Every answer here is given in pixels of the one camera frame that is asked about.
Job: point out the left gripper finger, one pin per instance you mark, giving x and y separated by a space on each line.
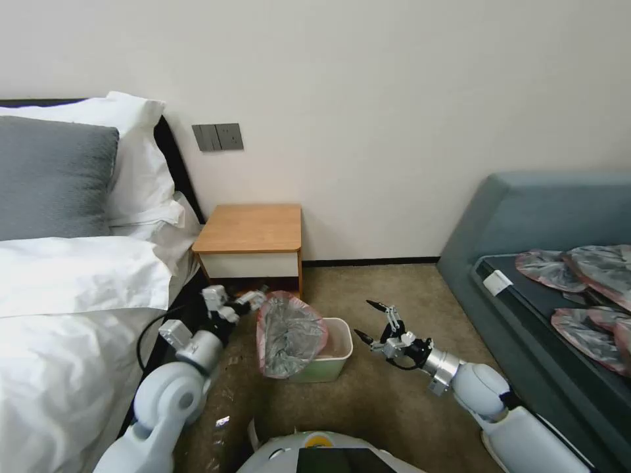
253 306
250 296

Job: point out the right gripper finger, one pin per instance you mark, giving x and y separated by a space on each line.
393 321
370 342

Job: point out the grey pink-rimmed garbage bag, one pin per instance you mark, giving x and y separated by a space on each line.
288 335
604 276
589 335
547 272

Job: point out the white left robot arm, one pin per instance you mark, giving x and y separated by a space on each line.
165 396

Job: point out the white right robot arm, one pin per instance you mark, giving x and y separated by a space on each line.
480 389

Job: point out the white green trash can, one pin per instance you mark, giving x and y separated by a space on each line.
335 362

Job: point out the black bed base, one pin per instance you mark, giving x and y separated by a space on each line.
190 300

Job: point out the wooden nightstand with white drawer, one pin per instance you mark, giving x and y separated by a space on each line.
249 231

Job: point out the white bed sheet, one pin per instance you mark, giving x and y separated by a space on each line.
172 241

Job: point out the clear plastic scrap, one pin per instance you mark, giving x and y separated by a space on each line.
223 421

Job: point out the white label tag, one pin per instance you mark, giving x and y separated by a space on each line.
497 284

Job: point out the black sofa pad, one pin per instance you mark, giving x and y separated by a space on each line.
527 315

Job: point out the white robot front shell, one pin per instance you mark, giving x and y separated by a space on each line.
325 455

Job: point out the teal sofa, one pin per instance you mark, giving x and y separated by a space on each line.
517 217

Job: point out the white pillow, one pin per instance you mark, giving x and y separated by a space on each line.
140 162

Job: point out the white duvet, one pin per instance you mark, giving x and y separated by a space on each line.
59 355

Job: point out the grey pillow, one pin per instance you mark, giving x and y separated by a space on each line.
51 182

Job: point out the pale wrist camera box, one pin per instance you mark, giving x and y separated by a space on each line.
215 297

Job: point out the grey wall switch panel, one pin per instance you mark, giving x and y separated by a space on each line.
217 136

